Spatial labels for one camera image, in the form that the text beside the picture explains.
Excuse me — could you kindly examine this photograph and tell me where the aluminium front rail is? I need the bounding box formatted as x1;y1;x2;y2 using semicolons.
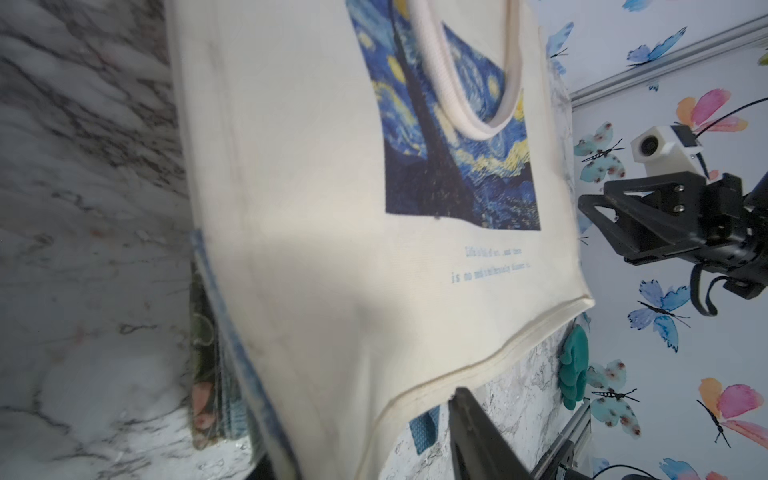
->
531;399;592;480

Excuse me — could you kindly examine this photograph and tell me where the cream bag blue floral pattern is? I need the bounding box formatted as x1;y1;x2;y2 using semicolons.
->
191;229;452;479

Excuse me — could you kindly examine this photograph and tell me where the cream bag starry night print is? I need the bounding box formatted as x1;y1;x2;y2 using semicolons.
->
166;1;594;479

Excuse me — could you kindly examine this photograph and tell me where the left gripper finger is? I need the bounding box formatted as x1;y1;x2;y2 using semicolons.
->
448;387;532;480

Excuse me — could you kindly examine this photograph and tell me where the green rubber glove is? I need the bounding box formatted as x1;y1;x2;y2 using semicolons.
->
558;325;589;410

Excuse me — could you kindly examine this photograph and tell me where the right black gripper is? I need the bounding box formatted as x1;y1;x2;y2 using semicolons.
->
577;172;767;300

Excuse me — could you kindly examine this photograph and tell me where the cream bag green handles floral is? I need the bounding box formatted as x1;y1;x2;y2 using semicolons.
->
189;262;230;450

